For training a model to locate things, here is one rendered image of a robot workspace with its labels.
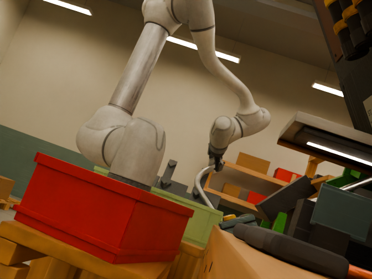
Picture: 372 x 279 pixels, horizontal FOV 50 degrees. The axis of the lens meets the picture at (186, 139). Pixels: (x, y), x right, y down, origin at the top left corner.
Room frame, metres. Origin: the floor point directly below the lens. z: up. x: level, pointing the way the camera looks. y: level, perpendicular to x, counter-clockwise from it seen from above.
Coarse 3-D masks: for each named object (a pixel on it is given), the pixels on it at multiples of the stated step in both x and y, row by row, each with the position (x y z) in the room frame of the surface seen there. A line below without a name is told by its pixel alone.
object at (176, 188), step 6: (168, 162) 2.10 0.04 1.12; (174, 162) 2.10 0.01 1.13; (168, 168) 2.10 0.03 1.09; (174, 168) 2.11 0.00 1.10; (168, 174) 2.09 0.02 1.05; (168, 186) 2.06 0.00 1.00; (174, 186) 2.06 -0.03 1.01; (180, 186) 2.07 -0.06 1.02; (186, 186) 2.07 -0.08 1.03; (168, 192) 2.04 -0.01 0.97; (174, 192) 2.05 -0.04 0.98; (180, 192) 2.05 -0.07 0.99
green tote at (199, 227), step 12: (96, 168) 1.82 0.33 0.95; (156, 192) 1.78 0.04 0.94; (180, 204) 1.76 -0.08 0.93; (192, 204) 1.75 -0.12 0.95; (204, 216) 1.75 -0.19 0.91; (216, 216) 1.74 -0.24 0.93; (192, 228) 1.75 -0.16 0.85; (204, 228) 1.74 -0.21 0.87; (192, 240) 1.75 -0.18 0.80; (204, 240) 1.74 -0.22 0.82
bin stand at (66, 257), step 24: (0, 240) 0.65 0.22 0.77; (24, 240) 0.65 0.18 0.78; (48, 240) 0.64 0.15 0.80; (0, 264) 0.66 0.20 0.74; (24, 264) 0.70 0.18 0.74; (72, 264) 0.64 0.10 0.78; (96, 264) 0.63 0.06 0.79; (120, 264) 0.65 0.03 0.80; (144, 264) 0.73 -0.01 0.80; (168, 264) 0.85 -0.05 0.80
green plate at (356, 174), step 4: (344, 168) 0.89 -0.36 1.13; (348, 168) 0.88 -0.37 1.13; (344, 172) 0.88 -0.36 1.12; (348, 172) 0.88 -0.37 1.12; (352, 172) 0.87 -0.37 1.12; (356, 172) 0.84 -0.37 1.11; (348, 176) 0.88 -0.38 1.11; (352, 176) 0.88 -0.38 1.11; (356, 176) 0.83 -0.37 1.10; (360, 176) 0.81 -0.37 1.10; (364, 176) 0.81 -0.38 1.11; (348, 180) 0.89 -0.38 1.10; (352, 180) 0.88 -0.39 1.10; (356, 180) 0.88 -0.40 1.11; (368, 184) 0.88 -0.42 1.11; (364, 188) 0.88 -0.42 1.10; (368, 188) 0.88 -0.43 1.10; (352, 192) 0.89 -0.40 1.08
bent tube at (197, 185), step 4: (204, 168) 2.04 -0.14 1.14; (208, 168) 2.04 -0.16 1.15; (212, 168) 2.04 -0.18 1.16; (200, 172) 2.03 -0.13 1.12; (204, 172) 2.03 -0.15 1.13; (208, 172) 2.04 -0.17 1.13; (196, 176) 2.03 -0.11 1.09; (200, 176) 2.03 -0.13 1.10; (196, 180) 2.01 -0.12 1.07; (196, 184) 2.01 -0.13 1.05; (196, 188) 2.00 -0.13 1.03; (200, 188) 2.00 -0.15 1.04; (200, 192) 1.99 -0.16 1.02; (200, 196) 1.99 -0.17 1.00; (204, 196) 1.98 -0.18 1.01; (204, 200) 1.98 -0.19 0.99; (208, 200) 1.98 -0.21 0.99; (208, 204) 1.97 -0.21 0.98
